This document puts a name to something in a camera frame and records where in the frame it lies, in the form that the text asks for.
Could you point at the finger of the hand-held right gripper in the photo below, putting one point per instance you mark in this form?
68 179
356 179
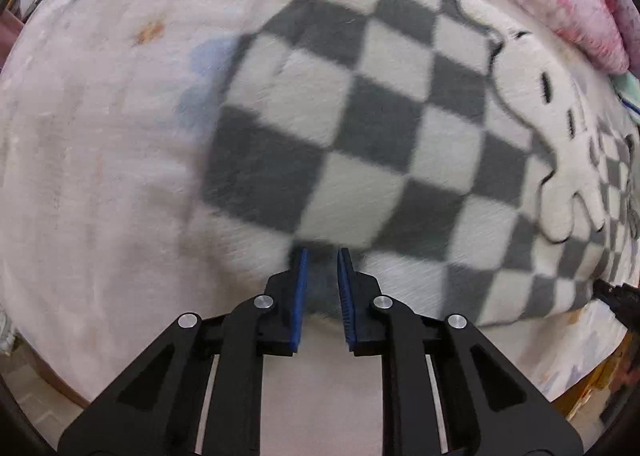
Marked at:
620 301

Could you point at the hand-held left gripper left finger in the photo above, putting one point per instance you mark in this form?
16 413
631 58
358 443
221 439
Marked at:
300 296

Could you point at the grey white checkered cardigan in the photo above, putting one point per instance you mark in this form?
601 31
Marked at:
350 136

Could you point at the purple floral quilt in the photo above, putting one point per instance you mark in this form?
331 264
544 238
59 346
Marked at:
575 1

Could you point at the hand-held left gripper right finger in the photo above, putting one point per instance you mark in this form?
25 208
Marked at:
346 296

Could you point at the printed white bed sheet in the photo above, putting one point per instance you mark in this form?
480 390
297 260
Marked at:
100 186

